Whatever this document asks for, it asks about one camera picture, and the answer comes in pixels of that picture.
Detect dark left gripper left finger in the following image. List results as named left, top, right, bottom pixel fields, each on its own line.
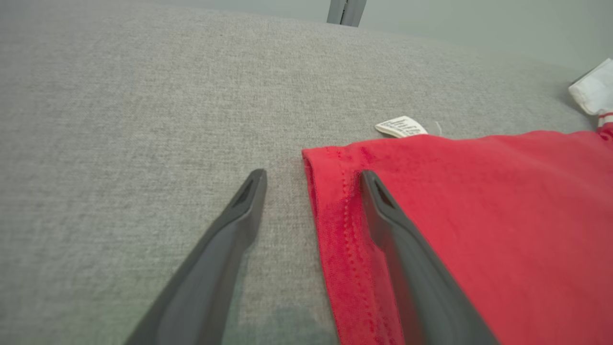
left=125, top=169, right=267, bottom=345

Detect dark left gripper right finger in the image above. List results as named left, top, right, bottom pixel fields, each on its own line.
left=360, top=170, right=499, bottom=345

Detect red shirt white sleeves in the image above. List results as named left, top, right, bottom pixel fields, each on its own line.
left=302, top=57, right=613, bottom=345

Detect grey fabric sofa cushion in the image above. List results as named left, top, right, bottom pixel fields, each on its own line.
left=0, top=0, right=613, bottom=345

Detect grey metal partition post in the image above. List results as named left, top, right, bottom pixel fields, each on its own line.
left=327, top=0, right=367, bottom=27

